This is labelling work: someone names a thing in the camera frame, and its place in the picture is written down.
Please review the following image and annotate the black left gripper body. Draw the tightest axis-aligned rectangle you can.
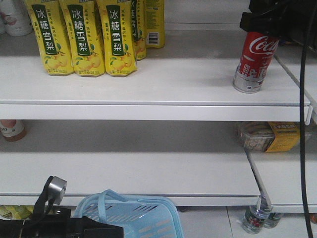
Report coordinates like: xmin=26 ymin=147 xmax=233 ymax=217
xmin=65 ymin=216 xmax=124 ymax=238

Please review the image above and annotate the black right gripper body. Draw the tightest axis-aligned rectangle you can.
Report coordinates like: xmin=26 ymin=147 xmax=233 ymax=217
xmin=240 ymin=0 xmax=317 ymax=47

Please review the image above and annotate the red aluminium coke bottle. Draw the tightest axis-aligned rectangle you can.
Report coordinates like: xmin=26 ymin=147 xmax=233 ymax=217
xmin=233 ymin=32 xmax=279 ymax=93

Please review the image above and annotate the light blue plastic basket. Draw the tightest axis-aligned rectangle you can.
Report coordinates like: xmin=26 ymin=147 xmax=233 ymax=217
xmin=74 ymin=189 xmax=184 ymax=238

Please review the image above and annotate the orange C100 juice bottle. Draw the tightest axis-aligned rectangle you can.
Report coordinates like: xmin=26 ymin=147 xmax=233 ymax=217
xmin=0 ymin=119 xmax=27 ymax=142

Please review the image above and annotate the yellow pear drink bottle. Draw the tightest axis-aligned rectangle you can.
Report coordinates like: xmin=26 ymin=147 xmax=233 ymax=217
xmin=145 ymin=0 xmax=165 ymax=49
xmin=59 ymin=0 xmax=105 ymax=77
xmin=24 ymin=0 xmax=74 ymax=76
xmin=97 ymin=0 xmax=137 ymax=77
xmin=131 ymin=0 xmax=147 ymax=60

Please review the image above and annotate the clear biscuit box yellow label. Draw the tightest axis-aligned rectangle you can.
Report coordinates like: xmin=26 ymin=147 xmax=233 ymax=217
xmin=235 ymin=121 xmax=300 ymax=152

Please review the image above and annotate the white metal shelf unit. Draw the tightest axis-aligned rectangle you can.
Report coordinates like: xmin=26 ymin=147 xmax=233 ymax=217
xmin=0 ymin=0 xmax=302 ymax=206

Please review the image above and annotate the clear water bottle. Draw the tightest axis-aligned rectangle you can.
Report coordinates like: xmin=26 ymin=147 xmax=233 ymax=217
xmin=242 ymin=206 xmax=270 ymax=235
xmin=264 ymin=213 xmax=284 ymax=229

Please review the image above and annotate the white peach drink bottle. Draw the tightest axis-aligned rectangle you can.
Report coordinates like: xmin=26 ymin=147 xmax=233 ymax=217
xmin=0 ymin=0 xmax=33 ymax=37

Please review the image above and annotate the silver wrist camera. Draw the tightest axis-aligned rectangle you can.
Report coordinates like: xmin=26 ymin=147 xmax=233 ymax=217
xmin=48 ymin=176 xmax=67 ymax=205

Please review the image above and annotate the black cable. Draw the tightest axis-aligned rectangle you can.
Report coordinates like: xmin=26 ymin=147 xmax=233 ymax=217
xmin=299 ymin=14 xmax=315 ymax=238

